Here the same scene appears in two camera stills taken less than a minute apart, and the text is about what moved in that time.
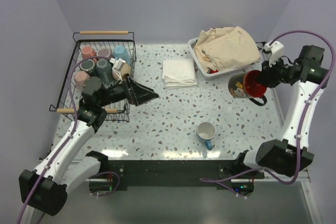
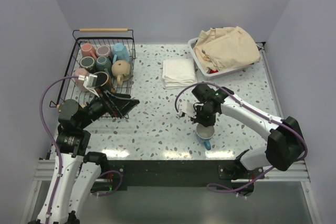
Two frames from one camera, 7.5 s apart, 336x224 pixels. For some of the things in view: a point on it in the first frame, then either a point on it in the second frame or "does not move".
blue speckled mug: x=206 y=131 does not move
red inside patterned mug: x=244 y=85 to x=103 y=82
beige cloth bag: x=225 y=48 does not move
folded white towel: x=179 y=73 does not move
